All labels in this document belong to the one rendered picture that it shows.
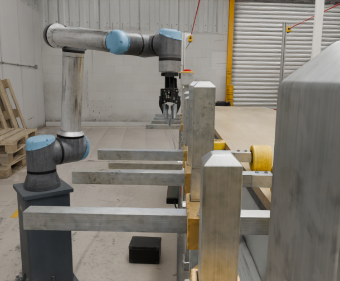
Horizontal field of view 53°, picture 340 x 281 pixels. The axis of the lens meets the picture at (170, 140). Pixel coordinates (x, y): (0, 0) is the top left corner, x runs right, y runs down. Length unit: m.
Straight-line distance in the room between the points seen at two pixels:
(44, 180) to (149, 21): 7.62
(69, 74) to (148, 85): 7.22
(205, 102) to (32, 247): 1.56
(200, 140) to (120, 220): 0.18
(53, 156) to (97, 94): 7.29
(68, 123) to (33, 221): 1.38
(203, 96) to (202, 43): 8.71
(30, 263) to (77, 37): 1.17
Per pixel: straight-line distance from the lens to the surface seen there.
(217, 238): 0.33
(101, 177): 0.81
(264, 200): 0.87
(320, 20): 2.84
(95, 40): 1.48
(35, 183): 1.91
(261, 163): 1.04
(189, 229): 0.52
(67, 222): 0.58
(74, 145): 1.95
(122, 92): 9.07
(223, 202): 0.32
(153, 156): 1.03
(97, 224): 0.57
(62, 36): 1.69
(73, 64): 1.89
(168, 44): 1.36
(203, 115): 0.55
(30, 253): 1.99
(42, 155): 1.88
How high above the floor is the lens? 1.17
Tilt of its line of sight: 10 degrees down
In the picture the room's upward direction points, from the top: 1 degrees clockwise
